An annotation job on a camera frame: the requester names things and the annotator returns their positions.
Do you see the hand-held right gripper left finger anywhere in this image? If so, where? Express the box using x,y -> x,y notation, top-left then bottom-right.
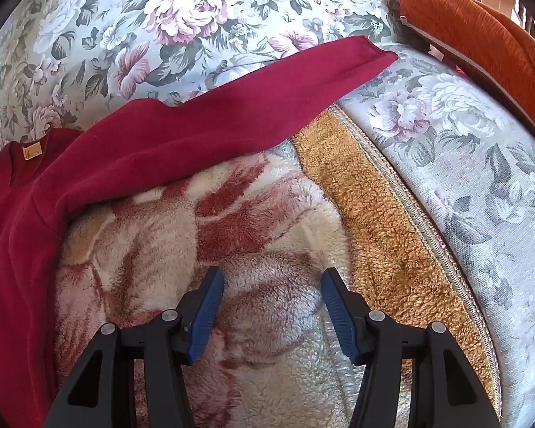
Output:
42,266 -> 226,428

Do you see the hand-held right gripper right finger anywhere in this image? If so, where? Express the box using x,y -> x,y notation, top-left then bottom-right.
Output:
320,267 -> 502,428

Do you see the red sweater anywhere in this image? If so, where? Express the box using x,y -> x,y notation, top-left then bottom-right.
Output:
0,36 -> 399,416

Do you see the plush cream and orange blanket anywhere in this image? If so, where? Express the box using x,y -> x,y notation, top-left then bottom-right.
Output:
52,107 -> 503,428

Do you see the orange cushion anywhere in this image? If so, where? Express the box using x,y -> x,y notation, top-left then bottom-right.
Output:
398,0 -> 535,140

